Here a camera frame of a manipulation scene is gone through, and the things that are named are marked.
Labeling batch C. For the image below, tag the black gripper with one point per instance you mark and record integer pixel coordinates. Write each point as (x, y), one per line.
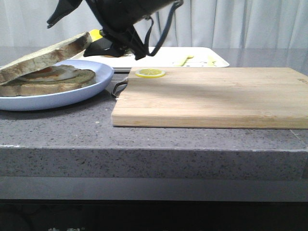
(117, 18)

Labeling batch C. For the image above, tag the bread slice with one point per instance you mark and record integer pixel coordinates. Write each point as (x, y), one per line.
(45, 57)
(21, 88)

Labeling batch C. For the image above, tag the blue round plate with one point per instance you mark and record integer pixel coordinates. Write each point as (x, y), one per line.
(104, 74)

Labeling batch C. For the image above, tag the white rectangular tray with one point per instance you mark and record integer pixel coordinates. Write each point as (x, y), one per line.
(164, 58)

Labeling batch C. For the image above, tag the left yellow lemon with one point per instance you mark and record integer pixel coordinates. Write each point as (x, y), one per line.
(95, 34)

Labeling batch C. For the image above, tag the fried egg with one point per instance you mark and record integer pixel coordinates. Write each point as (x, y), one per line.
(52, 73)

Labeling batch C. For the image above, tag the grey curtain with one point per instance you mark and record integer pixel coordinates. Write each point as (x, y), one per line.
(281, 24)

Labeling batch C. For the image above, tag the lemon slice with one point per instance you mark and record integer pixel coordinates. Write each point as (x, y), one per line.
(150, 73)

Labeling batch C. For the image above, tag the yellow plastic spoon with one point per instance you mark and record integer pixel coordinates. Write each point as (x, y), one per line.
(182, 60)

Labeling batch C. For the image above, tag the wooden cutting board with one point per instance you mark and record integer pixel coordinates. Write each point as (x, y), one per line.
(231, 97)

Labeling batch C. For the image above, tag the metal cutting board handle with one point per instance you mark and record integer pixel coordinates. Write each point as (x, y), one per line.
(119, 87)

